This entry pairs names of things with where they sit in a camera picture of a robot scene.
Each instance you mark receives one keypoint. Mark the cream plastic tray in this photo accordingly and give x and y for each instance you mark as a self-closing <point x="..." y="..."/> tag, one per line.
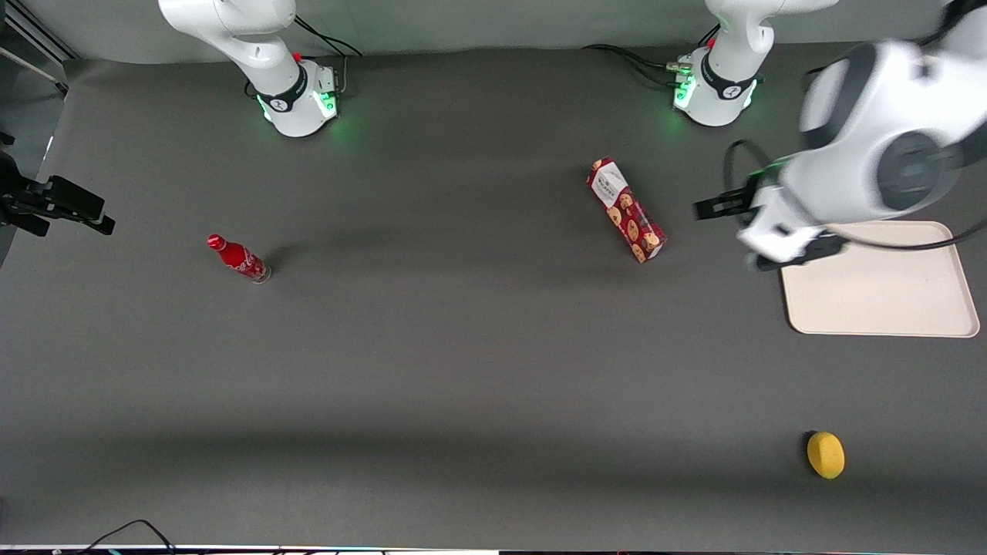
<point x="879" y="293"/>

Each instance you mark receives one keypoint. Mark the aluminium frame profile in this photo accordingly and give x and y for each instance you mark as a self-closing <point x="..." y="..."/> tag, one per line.
<point x="38" y="35"/>

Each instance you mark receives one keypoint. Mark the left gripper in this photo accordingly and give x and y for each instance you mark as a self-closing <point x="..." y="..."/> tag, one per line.
<point x="737" y="198"/>

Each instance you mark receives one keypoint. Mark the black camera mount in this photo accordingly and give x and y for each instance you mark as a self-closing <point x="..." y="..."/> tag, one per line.
<point x="54" y="202"/>

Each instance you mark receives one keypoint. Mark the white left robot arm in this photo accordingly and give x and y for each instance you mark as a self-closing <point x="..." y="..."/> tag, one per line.
<point x="840" y="173"/>

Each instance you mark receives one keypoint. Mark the red cookie box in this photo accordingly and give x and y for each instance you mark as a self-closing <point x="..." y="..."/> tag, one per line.
<point x="628" y="212"/>

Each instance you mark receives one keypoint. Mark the yellow lemon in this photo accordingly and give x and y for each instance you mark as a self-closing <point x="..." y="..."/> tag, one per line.
<point x="826" y="455"/>

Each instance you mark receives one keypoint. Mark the red cola bottle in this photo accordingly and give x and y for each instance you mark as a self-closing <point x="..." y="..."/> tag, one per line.
<point x="239" y="259"/>

